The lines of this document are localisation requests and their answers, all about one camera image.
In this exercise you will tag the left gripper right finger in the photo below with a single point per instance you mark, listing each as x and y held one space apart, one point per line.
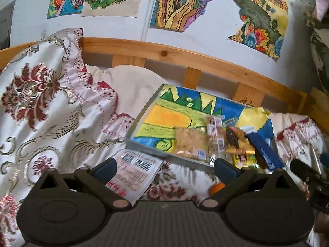
236 181

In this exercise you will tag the white wall pipe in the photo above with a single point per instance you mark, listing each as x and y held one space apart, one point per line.
147 20

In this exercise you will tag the blue white snack box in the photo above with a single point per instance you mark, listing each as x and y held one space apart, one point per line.
265 151

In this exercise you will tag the landscape painting torn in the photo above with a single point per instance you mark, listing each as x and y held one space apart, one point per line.
264 25

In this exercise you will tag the small orange mandarin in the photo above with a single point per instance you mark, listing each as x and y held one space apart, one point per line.
215 188

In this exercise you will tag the clear brown pastry packet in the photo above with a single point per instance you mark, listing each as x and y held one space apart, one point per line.
216 136

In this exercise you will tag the floral curtain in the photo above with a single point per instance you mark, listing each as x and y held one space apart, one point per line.
317 23

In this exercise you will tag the white pink snack bag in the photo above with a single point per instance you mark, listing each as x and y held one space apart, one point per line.
135 173

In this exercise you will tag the grey metal tray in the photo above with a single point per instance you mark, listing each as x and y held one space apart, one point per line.
173 158

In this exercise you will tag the beige cracker snack bag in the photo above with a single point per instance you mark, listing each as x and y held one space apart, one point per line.
191 143

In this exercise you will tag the floral satin bed cover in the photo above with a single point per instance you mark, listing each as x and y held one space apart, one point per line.
51 118

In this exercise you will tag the yellow green biscuit packet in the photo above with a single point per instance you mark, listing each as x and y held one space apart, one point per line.
244 160

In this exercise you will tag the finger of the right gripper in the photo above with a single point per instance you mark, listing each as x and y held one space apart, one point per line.
324 159
307 174

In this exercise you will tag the dinosaur drawing tray liner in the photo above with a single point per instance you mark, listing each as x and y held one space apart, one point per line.
173 106

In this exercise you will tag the gold foil snack packet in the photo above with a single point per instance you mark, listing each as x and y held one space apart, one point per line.
237 143

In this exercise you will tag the cream pillow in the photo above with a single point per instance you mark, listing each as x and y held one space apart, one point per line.
129 87

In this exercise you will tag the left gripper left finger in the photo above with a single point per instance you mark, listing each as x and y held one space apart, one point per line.
94 181

